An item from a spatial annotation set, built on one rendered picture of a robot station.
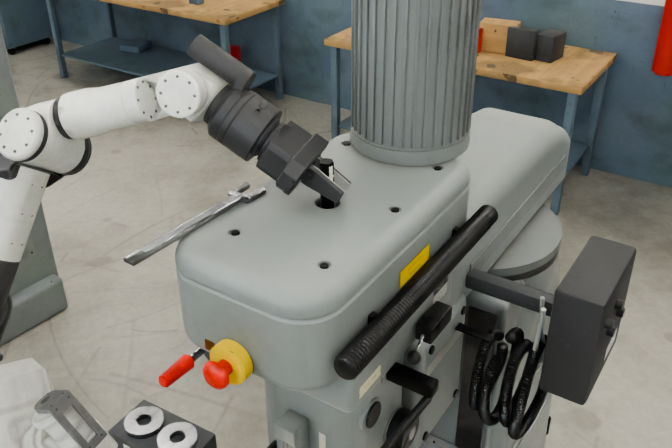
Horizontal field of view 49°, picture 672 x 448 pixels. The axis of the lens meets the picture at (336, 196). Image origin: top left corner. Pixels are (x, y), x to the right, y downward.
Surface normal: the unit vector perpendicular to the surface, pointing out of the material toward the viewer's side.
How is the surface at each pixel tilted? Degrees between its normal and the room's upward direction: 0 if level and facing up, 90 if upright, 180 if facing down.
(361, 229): 0
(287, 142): 30
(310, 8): 90
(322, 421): 90
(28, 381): 58
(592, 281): 0
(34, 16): 90
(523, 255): 0
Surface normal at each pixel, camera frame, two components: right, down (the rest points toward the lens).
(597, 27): -0.54, 0.41
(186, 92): -0.22, 0.28
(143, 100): 0.95, -0.17
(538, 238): 0.00, -0.88
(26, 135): -0.29, -0.15
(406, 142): -0.14, 0.48
